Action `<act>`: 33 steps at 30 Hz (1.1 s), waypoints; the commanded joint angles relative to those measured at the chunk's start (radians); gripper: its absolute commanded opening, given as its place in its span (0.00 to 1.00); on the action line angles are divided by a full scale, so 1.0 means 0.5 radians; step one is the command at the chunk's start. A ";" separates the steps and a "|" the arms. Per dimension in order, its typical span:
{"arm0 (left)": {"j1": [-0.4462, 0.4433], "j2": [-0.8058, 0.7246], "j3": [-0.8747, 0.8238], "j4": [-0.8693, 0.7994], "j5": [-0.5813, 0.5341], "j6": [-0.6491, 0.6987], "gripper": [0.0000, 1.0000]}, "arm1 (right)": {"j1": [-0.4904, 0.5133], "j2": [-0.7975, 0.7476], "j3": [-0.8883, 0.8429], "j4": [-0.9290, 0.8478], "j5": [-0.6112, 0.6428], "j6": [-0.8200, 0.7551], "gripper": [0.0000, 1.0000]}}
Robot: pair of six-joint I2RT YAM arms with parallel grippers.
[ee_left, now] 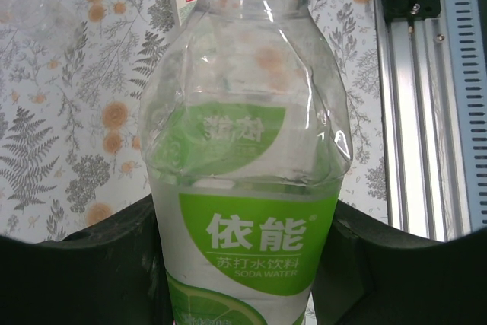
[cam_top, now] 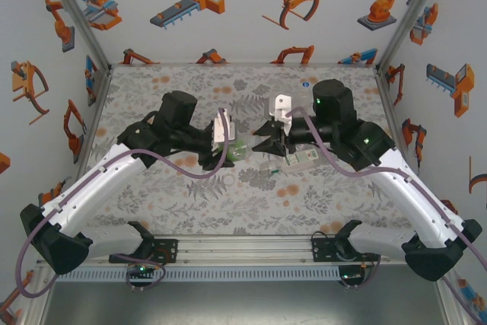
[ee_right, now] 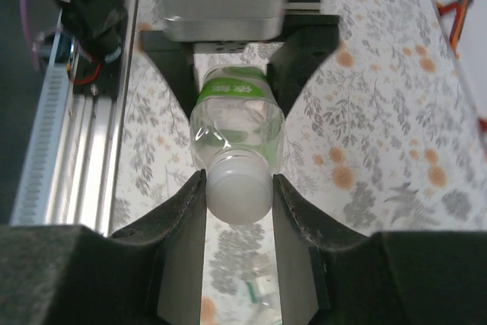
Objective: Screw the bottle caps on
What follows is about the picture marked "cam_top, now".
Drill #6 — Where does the floral printed table mat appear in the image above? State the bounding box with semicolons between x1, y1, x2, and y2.
78;64;419;237

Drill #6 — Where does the aluminium table side rail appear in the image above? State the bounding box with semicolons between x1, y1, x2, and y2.
74;65;114;176
374;65;404;151

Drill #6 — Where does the slotted white cable duct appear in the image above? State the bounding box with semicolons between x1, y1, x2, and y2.
56;266;339;282

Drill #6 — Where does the aluminium upright frame post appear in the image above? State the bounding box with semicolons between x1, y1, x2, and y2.
374;0;456;75
37;0;113;75

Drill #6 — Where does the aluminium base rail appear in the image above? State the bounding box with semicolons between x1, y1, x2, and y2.
36;234;408;267

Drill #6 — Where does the small circuit board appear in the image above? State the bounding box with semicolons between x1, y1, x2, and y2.
127;263;156;276
340;268;365;281

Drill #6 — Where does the white green packet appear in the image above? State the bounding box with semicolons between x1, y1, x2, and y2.
260;148;320;174

